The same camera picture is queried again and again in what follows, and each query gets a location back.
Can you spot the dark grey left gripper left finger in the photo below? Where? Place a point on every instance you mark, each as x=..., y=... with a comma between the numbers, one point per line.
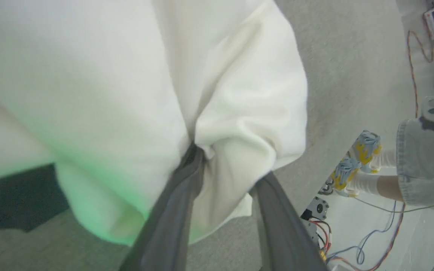
x=164, y=226

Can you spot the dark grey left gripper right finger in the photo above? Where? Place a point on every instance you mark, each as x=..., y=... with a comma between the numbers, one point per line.
x=281, y=233

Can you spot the white shirt with black sleeves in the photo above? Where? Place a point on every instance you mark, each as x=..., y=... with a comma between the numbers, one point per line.
x=107, y=94

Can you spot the black silver stepper motor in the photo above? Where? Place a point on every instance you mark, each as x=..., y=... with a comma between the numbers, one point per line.
x=317, y=209

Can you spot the blue yellow sneaker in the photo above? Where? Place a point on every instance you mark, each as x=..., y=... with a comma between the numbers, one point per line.
x=367, y=148
x=344, y=177

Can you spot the white sock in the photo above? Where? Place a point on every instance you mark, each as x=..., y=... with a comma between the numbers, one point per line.
x=385, y=159
x=365, y=184

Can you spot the bare person leg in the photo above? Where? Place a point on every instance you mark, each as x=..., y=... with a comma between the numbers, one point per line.
x=389, y=188

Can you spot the grey denim shorts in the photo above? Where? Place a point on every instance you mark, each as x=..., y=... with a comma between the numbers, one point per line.
x=424, y=162

